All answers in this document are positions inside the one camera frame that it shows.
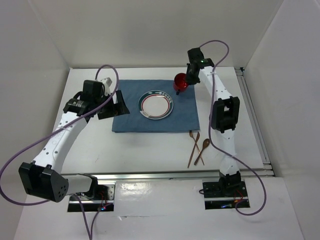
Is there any aluminium rail front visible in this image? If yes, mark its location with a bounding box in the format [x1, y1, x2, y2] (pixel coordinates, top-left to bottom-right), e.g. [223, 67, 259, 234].
[59, 169, 276, 182]

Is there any blue cloth placemat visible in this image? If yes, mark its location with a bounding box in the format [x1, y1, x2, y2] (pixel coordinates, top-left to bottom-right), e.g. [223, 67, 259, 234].
[112, 79, 200, 133]

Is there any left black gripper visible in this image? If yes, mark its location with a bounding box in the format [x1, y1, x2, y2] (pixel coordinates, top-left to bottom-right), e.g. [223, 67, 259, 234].
[94, 90, 130, 120]

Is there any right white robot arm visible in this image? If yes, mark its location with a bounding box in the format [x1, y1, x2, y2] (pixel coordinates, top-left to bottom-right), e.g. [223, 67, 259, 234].
[185, 47, 241, 198]

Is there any aluminium rail right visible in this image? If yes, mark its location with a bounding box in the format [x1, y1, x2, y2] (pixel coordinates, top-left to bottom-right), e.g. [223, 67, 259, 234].
[234, 67, 273, 170]

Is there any red mug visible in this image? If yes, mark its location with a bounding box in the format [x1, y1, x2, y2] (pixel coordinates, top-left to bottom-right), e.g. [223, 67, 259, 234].
[173, 73, 189, 95]

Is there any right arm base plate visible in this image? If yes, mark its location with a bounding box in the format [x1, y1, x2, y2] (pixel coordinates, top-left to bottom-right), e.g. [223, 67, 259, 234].
[198, 181, 250, 210]

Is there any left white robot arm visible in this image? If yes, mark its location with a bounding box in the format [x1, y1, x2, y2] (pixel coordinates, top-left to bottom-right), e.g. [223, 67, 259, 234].
[18, 78, 130, 203]

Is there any copper spoon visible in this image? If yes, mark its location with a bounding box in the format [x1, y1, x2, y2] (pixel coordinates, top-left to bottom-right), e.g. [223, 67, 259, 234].
[194, 138, 210, 166]

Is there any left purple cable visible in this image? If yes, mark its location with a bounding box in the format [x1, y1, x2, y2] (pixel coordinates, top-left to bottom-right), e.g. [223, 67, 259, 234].
[0, 64, 120, 240]

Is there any white plate green red rim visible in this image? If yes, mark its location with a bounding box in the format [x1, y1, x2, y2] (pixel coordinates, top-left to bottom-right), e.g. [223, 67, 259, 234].
[138, 90, 174, 120]

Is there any aluminium rail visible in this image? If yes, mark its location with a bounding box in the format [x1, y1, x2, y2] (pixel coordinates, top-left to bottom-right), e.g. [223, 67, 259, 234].
[59, 169, 276, 182]
[234, 67, 273, 170]

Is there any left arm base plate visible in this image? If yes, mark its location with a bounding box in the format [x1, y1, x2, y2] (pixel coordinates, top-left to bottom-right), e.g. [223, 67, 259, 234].
[75, 181, 116, 212]

